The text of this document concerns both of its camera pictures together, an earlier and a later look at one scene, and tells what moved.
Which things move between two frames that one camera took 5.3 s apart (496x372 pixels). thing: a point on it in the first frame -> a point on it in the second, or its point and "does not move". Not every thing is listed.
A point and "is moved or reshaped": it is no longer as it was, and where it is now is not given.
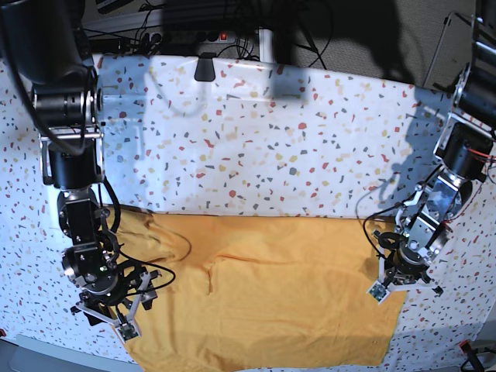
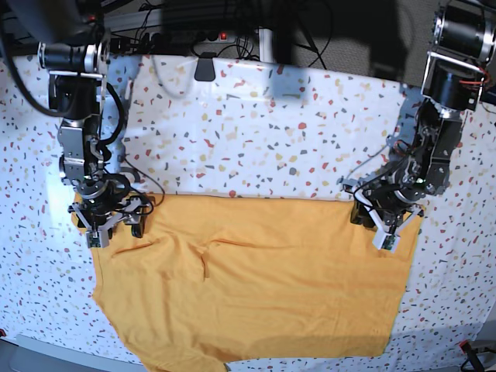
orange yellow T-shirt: x=257 y=293 is moved or reshaped
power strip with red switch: x=187 y=37 does not move
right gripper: x=406 y=266 -> x=384 y=201
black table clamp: x=204 y=70 does not move
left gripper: x=105 y=282 -> x=105 y=199
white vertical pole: x=266 y=46 does not move
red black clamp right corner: x=475 y=362 does not move
